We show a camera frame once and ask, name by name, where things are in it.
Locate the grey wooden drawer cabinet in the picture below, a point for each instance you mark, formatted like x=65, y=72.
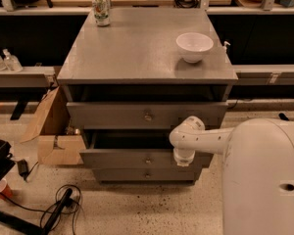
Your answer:
x=135, y=59

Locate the grey bottom drawer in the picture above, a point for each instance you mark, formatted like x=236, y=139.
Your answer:
x=125, y=174

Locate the black leg at right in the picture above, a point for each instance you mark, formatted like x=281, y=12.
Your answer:
x=283, y=116

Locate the red plastic cup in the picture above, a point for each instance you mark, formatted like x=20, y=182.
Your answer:
x=5, y=190

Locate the clear sanitizer bottle right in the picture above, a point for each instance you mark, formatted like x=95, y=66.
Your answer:
x=12, y=62

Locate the brown cardboard box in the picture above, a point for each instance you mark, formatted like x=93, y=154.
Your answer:
x=57, y=142

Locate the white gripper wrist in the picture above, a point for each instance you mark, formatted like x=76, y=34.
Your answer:
x=183, y=156

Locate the grey top drawer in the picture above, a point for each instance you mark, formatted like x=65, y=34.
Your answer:
x=155, y=115

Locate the black power adapter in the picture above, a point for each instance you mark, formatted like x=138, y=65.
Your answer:
x=23, y=168

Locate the small white pump bottle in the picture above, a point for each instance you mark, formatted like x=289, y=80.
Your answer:
x=226, y=46

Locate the grey drawer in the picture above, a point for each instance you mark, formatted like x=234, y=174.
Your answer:
x=155, y=115
x=125, y=174
x=129, y=149

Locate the white ceramic bowl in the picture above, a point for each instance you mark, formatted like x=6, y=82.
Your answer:
x=193, y=46

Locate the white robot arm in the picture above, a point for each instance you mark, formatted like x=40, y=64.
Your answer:
x=257, y=171

